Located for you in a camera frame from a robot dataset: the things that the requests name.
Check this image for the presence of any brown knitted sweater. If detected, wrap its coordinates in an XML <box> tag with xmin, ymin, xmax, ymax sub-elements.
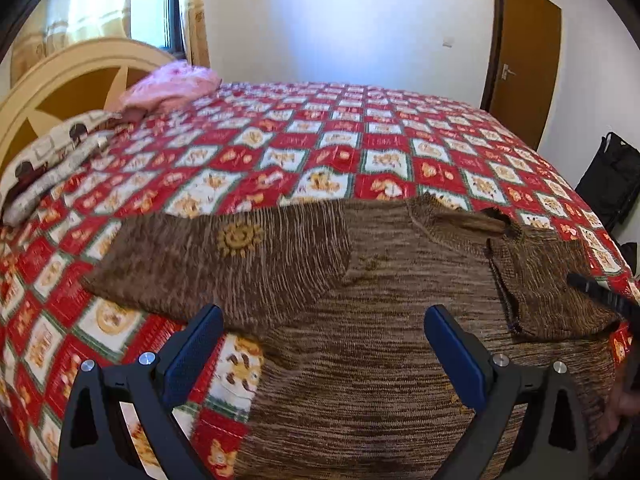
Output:
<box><xmin>84</xmin><ymin>194</ymin><xmax>616</xmax><ymax>479</ymax></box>

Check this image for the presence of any brown wooden door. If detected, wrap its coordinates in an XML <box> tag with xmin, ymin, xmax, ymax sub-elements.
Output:
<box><xmin>480</xmin><ymin>0</ymin><xmax>562</xmax><ymax>150</ymax></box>

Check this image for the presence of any white patterned pillow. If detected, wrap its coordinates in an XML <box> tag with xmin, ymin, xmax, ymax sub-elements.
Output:
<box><xmin>1</xmin><ymin>110</ymin><xmax>122</xmax><ymax>228</ymax></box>

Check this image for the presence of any red patchwork bear blanket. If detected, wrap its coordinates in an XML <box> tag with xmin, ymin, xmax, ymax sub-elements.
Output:
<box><xmin>1</xmin><ymin>84</ymin><xmax>639</xmax><ymax>478</ymax></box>

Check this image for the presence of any cream wooden headboard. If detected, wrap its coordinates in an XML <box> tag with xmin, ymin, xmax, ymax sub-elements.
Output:
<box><xmin>1</xmin><ymin>37</ymin><xmax>175</xmax><ymax>168</ymax></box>

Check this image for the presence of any pink pillow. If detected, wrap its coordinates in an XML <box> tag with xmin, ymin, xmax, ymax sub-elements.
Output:
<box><xmin>105</xmin><ymin>61</ymin><xmax>222</xmax><ymax>114</ymax></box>

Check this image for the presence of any window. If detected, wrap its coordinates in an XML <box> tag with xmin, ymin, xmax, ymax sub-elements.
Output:
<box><xmin>130</xmin><ymin>0</ymin><xmax>184</xmax><ymax>58</ymax></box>

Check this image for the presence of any beige patterned curtain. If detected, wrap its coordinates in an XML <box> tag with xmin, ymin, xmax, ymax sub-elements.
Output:
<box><xmin>179</xmin><ymin>0</ymin><xmax>210</xmax><ymax>67</ymax></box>

